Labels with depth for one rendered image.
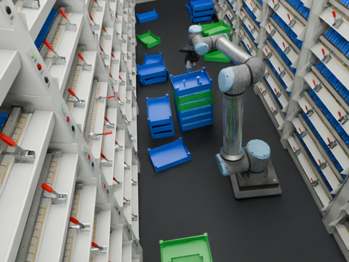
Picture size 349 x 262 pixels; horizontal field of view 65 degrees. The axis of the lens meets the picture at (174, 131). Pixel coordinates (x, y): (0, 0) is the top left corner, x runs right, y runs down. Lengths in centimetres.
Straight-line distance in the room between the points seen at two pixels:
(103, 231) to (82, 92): 59
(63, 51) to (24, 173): 56
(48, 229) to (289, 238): 148
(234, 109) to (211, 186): 77
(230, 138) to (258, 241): 69
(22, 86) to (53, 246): 42
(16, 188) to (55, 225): 20
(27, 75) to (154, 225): 142
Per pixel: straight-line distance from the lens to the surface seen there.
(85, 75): 134
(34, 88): 83
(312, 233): 201
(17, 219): 66
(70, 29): 129
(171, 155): 228
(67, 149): 97
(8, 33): 76
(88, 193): 111
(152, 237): 195
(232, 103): 147
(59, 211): 87
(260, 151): 180
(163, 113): 242
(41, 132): 80
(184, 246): 189
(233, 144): 165
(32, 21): 91
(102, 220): 126
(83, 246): 102
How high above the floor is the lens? 176
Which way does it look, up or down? 45 degrees down
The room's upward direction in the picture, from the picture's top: 10 degrees counter-clockwise
